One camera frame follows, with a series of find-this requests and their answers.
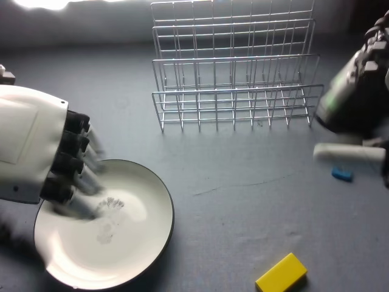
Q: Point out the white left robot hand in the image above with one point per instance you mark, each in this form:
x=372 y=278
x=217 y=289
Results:
x=27 y=143

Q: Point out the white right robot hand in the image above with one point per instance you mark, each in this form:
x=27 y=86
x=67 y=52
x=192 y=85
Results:
x=349 y=106

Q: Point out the white plate with black rim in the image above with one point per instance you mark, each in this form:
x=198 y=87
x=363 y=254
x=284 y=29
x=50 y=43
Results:
x=121 y=237

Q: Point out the yellow rectangular block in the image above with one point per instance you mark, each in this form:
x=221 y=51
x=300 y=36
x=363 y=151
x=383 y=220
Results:
x=282 y=273

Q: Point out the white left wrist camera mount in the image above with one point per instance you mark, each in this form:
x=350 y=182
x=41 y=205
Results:
x=7 y=77

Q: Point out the blue block with two holes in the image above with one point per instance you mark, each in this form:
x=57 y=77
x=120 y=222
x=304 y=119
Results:
x=342 y=175

